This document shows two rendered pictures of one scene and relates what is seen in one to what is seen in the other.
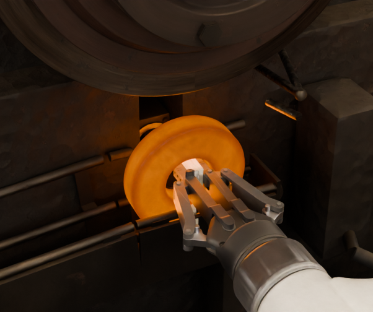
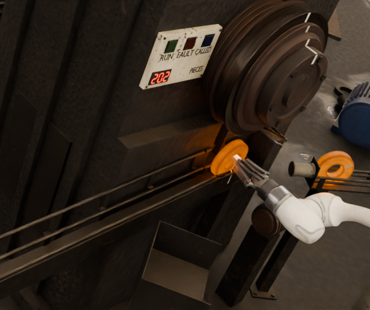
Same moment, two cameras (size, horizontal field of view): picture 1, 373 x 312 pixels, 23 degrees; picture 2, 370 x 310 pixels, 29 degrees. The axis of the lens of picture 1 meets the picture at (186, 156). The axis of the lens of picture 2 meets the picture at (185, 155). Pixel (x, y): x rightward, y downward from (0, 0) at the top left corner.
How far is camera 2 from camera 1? 167 cm
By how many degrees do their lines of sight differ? 28
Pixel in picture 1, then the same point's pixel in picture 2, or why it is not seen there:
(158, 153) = (231, 152)
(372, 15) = not seen: hidden behind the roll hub
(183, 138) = (238, 147)
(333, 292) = (302, 203)
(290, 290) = (291, 202)
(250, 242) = (271, 186)
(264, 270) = (280, 195)
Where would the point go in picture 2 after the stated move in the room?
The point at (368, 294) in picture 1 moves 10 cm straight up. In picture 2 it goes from (310, 203) to (324, 181)
